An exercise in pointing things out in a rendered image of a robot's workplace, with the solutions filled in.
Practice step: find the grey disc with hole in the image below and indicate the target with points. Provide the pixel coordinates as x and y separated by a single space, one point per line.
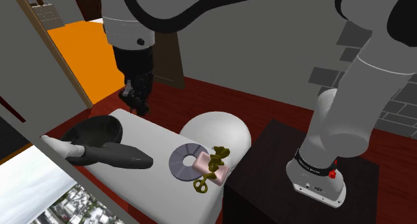
179 166

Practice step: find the white rounded object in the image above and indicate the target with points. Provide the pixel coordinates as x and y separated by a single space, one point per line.
63 147

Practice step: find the brown door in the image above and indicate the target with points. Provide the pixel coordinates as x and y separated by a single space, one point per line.
167 63

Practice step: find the gold key bunch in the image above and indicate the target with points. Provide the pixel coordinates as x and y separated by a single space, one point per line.
215 161

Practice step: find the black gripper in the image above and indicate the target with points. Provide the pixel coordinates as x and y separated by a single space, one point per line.
133 62

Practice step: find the pink soap bar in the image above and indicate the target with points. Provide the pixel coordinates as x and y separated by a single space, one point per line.
202 163

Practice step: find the black frying pan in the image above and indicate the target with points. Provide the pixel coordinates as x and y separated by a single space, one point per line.
97 132

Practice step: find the window with city view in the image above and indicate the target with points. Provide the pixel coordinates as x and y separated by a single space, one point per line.
29 190

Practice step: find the dark robot stand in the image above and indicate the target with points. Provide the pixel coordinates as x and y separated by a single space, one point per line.
260 184

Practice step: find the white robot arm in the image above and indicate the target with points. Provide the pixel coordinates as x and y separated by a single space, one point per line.
342 119

